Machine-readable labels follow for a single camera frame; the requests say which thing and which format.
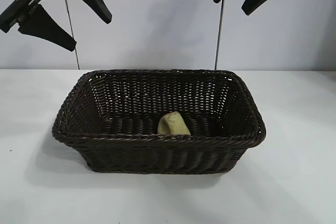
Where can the dark brown woven basket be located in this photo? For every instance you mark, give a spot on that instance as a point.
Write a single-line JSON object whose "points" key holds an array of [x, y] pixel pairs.
{"points": [[157, 153]]}

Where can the pale yellow egg yolk pastry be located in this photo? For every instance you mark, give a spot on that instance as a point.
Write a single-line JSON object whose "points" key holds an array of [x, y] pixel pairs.
{"points": [[173, 127]]}

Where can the thin vertical metal strip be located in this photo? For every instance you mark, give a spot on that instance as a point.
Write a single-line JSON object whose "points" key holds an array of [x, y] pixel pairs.
{"points": [[77, 60], [218, 43]]}

